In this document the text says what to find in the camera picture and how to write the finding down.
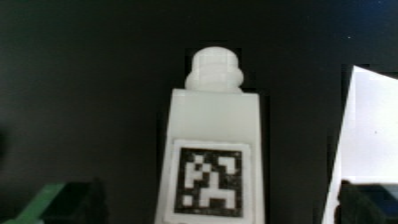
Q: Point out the white table leg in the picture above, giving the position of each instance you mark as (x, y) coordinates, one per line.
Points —
(212, 174)

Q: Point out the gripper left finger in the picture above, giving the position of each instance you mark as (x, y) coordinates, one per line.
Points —
(70, 203)

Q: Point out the white marker sheet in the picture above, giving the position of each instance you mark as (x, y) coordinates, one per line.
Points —
(367, 154)

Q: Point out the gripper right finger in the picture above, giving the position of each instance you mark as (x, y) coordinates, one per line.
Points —
(369, 203)

